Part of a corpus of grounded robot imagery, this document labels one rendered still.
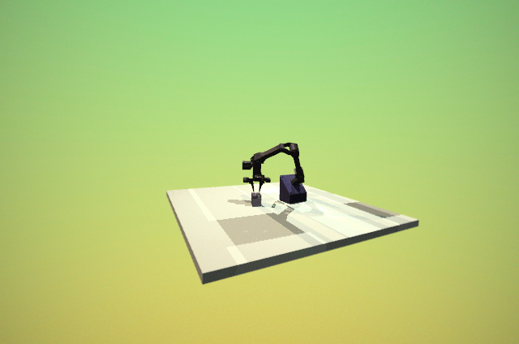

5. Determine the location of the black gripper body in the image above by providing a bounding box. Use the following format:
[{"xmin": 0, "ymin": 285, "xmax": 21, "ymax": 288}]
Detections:
[{"xmin": 243, "ymin": 170, "xmax": 271, "ymax": 183}]

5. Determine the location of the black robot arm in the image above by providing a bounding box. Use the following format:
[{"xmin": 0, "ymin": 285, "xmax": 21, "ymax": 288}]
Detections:
[{"xmin": 242, "ymin": 143, "xmax": 305, "ymax": 187}]

